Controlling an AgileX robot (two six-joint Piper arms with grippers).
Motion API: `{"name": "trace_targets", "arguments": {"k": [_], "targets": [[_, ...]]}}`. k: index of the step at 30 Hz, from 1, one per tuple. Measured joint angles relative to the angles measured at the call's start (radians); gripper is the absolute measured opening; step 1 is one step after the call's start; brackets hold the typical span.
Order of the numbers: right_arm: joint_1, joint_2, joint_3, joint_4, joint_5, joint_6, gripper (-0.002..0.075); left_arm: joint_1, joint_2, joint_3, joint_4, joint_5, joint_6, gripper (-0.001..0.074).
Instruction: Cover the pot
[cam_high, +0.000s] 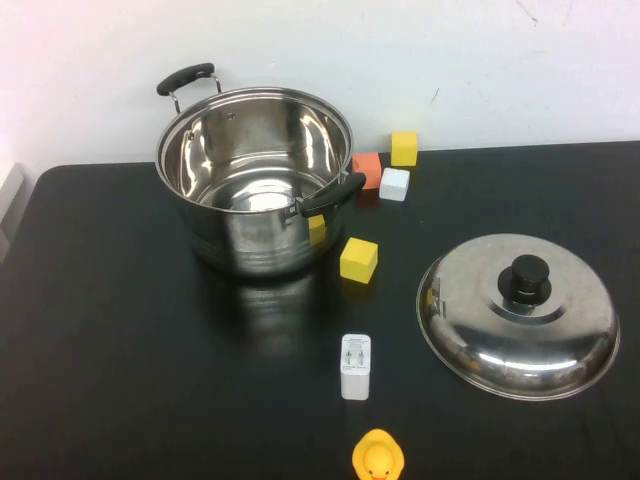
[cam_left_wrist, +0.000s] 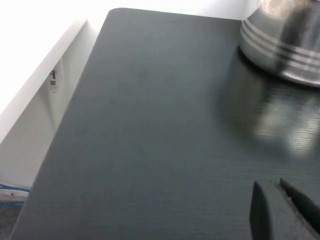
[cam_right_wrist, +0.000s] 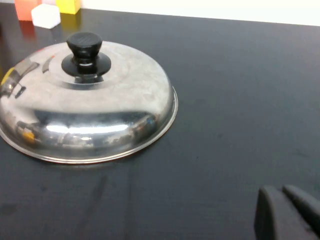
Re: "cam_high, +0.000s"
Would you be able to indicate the stainless steel lid black knob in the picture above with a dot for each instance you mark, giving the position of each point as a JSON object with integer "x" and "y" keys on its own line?
{"x": 500, "y": 350}

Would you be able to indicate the yellow foam cube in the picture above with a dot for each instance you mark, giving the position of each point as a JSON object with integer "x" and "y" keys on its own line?
{"x": 404, "y": 150}
{"x": 357, "y": 262}

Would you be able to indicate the orange foam cube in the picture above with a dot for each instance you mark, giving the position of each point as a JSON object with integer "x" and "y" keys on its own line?
{"x": 367, "y": 165}

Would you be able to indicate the white foam cube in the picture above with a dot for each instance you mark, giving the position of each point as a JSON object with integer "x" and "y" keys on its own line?
{"x": 394, "y": 186}

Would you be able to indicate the white plug charger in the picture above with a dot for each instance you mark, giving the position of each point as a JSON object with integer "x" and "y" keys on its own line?
{"x": 355, "y": 380}

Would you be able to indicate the yellow rubber duck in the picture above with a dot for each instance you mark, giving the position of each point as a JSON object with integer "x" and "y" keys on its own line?
{"x": 377, "y": 455}

